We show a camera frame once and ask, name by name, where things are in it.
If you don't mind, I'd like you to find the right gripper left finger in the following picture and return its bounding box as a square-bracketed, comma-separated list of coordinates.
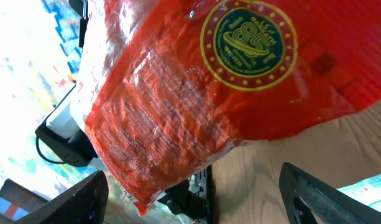
[14, 170, 109, 224]

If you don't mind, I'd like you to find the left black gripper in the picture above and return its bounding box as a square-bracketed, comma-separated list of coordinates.
[158, 166, 213, 224]

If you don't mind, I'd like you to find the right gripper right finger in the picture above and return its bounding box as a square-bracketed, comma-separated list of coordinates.
[279, 162, 381, 224]

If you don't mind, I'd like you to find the red snack packet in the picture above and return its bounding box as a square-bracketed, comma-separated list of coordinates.
[70, 0, 381, 215]

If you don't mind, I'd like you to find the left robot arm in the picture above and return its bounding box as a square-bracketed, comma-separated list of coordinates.
[35, 0, 231, 219]

